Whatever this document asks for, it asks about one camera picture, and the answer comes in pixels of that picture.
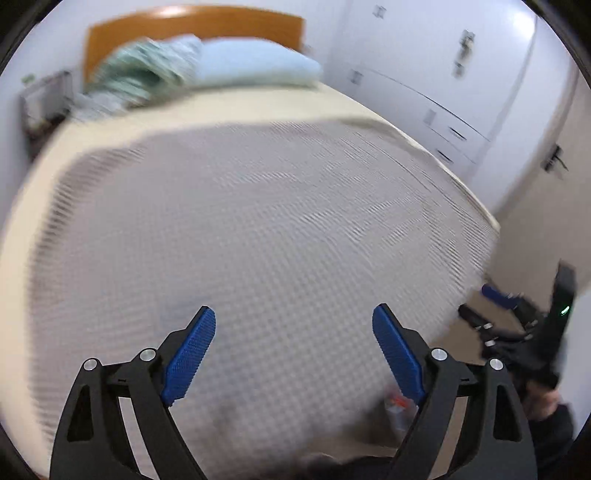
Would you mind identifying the green blanket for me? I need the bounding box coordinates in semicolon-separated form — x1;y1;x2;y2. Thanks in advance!
69;37;204;121

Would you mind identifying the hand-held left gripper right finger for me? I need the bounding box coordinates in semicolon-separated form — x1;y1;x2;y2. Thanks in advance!
372;303;539;480

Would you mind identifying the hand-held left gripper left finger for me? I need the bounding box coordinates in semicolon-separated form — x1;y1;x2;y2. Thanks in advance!
50;306;217;480

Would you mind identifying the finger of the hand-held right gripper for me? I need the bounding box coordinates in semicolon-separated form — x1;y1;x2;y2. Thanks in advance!
458;305;525;345
481;284;539;320

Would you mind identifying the person's right hand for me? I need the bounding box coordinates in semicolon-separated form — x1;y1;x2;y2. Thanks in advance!
524;382;562;422

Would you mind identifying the black door handle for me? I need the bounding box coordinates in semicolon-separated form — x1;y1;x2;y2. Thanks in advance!
542;144;570;172

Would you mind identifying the black metal bedside rack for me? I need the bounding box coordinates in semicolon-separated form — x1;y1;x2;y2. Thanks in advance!
19;69;75;153

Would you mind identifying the brown checkered blanket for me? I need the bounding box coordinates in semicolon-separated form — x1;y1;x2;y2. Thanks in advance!
25;117;499;480

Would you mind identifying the person's right forearm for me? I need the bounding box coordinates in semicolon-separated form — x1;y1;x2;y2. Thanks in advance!
531;401;579;472

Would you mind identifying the light blue pillow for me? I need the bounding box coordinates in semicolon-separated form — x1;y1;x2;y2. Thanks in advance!
187;37;324;90

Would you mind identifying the beige door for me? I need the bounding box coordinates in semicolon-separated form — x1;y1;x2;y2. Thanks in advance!
494;78;591;296

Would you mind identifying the white wardrobe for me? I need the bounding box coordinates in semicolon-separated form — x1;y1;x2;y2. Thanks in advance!
323;0;578;213

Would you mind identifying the wooden headboard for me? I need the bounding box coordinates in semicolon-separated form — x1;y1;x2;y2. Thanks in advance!
85;6;305;84

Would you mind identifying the orange red wrapper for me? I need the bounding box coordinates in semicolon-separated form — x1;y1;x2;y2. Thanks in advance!
385;392;415;417

